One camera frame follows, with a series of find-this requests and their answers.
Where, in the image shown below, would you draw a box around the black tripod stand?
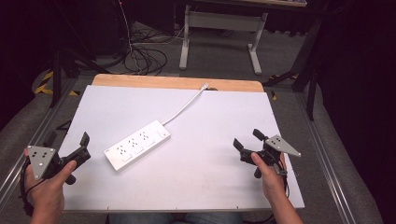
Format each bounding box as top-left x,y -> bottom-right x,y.
46,46 -> 110,109

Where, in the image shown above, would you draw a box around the black metal stand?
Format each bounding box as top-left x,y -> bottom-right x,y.
262,18 -> 323,121

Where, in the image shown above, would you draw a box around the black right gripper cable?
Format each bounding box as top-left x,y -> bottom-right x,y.
279,169 -> 291,200

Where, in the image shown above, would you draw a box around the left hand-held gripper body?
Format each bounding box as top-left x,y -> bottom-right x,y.
26,145 -> 92,186

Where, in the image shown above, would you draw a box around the white board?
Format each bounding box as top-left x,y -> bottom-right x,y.
58,85 -> 305,213

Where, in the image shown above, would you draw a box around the black floor cables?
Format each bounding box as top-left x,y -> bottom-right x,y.
122,26 -> 169,77

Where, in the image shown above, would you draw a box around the person's right hand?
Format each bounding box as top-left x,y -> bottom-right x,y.
249,151 -> 288,204

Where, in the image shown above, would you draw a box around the white power strip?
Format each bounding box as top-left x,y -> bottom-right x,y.
103,119 -> 172,172

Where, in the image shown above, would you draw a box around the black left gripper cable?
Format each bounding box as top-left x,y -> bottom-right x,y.
18,158 -> 35,217

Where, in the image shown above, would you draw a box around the white power strip cable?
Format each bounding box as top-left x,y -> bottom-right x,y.
161,82 -> 210,127

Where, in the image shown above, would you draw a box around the yellow black floor tape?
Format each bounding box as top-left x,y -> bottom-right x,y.
33,70 -> 79,97

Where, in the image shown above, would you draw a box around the aluminium rail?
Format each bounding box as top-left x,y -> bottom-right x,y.
0,77 -> 79,203
294,92 -> 357,224

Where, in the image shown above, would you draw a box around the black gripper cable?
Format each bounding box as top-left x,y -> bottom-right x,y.
279,169 -> 291,200
18,158 -> 35,217

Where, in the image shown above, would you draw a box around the person's left hand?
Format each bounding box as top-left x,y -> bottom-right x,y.
23,148 -> 78,218

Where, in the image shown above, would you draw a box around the white metal desk frame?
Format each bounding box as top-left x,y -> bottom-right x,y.
178,4 -> 269,76

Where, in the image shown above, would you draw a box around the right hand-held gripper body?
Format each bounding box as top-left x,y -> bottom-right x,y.
239,133 -> 303,179

